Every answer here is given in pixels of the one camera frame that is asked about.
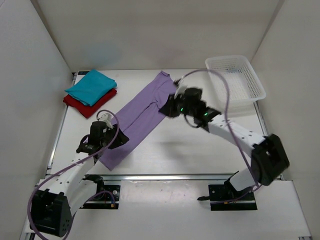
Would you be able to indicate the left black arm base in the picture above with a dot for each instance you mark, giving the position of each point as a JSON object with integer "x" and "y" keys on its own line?
{"x": 105, "y": 197}

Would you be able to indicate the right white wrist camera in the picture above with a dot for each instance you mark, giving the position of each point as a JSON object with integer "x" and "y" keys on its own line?
{"x": 180, "y": 87}

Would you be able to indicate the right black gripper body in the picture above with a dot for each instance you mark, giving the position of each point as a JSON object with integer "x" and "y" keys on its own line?
{"x": 181, "y": 108}

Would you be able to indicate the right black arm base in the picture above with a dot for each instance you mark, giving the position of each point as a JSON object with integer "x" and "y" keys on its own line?
{"x": 224, "y": 197}

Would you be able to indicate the black table label sticker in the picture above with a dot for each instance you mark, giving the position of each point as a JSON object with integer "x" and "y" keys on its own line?
{"x": 82, "y": 72}

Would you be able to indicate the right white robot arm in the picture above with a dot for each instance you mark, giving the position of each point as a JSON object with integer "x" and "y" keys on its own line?
{"x": 268, "y": 158}

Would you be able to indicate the purple t shirt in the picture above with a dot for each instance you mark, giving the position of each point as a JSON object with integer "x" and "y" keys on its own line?
{"x": 139, "y": 117}

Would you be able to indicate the blue t shirt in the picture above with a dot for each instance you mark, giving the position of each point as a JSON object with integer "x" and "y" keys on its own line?
{"x": 92, "y": 87}

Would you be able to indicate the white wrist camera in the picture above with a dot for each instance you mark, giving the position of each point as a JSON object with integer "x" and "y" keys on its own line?
{"x": 180, "y": 87}
{"x": 106, "y": 118}

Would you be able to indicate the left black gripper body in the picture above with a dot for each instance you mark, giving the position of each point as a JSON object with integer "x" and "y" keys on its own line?
{"x": 110, "y": 136}

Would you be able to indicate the white plastic basket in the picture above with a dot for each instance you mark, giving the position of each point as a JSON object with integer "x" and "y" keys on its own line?
{"x": 244, "y": 85}

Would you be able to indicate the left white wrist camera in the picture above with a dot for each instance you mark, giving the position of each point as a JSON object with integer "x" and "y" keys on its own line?
{"x": 106, "y": 118}

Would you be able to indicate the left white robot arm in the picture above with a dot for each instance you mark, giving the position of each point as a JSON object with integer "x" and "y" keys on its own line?
{"x": 55, "y": 201}

